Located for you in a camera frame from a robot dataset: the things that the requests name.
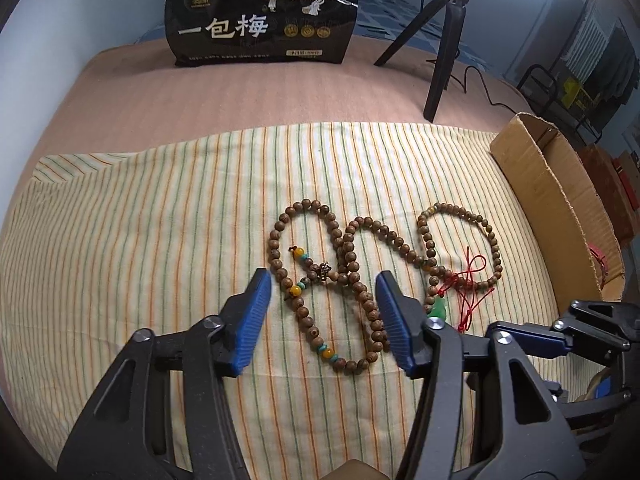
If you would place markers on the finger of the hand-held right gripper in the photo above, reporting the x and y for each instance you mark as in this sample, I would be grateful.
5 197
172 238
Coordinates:
595 322
542 340

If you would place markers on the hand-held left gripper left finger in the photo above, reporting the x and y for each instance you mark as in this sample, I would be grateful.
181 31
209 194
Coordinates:
250 330

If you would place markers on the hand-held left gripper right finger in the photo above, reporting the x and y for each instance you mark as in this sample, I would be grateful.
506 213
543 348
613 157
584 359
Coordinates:
395 330

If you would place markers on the cardboard box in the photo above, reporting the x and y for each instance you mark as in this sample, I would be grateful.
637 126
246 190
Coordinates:
565 185

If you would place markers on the yellow striped cloth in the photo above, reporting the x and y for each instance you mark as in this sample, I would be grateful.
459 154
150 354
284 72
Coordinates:
150 240

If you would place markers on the yellow box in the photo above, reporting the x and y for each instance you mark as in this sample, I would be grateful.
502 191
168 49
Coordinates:
580 92

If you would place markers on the brown blanket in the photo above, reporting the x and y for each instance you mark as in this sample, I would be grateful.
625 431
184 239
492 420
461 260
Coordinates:
250 95

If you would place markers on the grey hanging garment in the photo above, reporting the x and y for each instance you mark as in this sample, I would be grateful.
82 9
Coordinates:
631 77

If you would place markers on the dark green hanging garment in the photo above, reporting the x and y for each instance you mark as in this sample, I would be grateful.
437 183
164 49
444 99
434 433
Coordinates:
612 67

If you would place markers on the black clothes rack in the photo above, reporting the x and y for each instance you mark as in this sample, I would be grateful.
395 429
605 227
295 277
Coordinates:
530 72

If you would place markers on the black tripod stand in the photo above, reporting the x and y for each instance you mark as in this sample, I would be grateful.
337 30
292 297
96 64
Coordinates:
442 50

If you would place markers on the white striped towel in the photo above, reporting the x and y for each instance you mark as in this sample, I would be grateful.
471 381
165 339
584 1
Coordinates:
597 35

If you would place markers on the black snack bag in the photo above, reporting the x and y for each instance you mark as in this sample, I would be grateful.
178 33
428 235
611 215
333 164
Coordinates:
260 25

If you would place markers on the blue patterned sheet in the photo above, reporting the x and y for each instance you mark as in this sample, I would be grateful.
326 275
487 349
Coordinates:
380 10

